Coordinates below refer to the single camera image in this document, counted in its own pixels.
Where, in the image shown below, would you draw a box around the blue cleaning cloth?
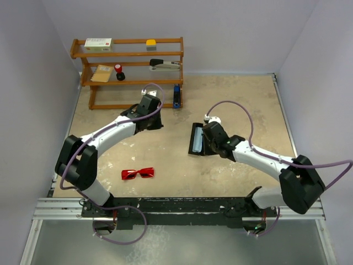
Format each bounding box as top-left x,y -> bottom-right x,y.
192,127 -> 203,153

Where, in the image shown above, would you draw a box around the black glasses case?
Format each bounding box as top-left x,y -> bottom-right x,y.
188,123 -> 210,156

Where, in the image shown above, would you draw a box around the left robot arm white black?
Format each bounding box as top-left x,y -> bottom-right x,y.
55,94 -> 163,216

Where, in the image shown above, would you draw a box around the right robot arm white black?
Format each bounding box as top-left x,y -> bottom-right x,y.
202,121 -> 325,216

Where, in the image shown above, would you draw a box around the red sunglasses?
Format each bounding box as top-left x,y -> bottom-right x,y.
121,167 -> 155,181

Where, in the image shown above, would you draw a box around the blue black stapler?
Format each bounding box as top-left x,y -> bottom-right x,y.
173,84 -> 181,109

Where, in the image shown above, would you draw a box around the black white stapler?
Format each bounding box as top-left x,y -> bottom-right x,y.
149,59 -> 180,72

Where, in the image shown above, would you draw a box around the red black stamp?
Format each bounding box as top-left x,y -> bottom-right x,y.
114,64 -> 125,81

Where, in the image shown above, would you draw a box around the wooden three-tier shelf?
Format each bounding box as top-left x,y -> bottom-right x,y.
70,38 -> 184,110

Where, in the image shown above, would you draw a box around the brown spiral notebook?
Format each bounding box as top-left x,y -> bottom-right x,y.
90,65 -> 114,83

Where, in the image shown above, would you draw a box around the yellow grey eraser block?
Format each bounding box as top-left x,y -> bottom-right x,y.
146,39 -> 157,51

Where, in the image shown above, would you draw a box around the white green box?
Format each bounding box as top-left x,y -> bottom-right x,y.
84,38 -> 113,52

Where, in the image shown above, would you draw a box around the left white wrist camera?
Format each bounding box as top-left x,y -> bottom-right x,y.
141,88 -> 158,97

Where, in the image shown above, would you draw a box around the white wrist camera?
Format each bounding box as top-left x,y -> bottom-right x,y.
141,88 -> 158,97
204,114 -> 221,124

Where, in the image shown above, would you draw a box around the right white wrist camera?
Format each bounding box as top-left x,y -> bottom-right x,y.
204,114 -> 221,124

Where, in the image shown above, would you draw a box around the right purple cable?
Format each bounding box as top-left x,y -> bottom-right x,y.
206,100 -> 353,238

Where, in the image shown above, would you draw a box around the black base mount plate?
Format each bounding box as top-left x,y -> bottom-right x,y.
81,196 -> 277,230

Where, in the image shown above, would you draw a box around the aluminium frame rail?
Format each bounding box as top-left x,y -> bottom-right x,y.
32,73 -> 327,221

